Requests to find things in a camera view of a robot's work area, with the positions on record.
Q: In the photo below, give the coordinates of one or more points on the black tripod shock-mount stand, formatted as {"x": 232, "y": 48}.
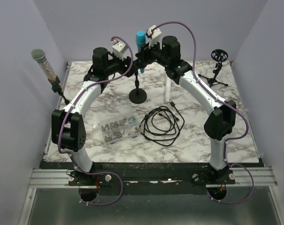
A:
{"x": 219, "y": 56}

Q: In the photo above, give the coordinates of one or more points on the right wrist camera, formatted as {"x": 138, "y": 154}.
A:
{"x": 154, "y": 34}

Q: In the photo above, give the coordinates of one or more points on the glitter silver microphone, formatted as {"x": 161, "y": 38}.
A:
{"x": 40, "y": 57}

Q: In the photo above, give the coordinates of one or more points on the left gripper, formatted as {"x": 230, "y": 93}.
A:
{"x": 125, "y": 64}

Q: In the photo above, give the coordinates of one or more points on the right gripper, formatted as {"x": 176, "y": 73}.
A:
{"x": 144, "y": 56}

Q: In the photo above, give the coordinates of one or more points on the clear plastic screw box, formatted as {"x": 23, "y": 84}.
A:
{"x": 118, "y": 124}

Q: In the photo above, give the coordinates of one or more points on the blue microphone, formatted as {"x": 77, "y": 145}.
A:
{"x": 140, "y": 42}

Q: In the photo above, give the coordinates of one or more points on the black desk mic stand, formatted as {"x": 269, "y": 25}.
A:
{"x": 56, "y": 88}

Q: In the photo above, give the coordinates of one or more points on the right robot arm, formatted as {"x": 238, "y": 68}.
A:
{"x": 221, "y": 113}

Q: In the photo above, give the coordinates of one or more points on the white microphone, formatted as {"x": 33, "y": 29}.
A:
{"x": 167, "y": 90}

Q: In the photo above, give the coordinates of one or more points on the black round-base mic stand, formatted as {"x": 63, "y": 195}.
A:
{"x": 137, "y": 95}

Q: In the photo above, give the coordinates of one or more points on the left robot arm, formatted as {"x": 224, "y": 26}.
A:
{"x": 67, "y": 125}

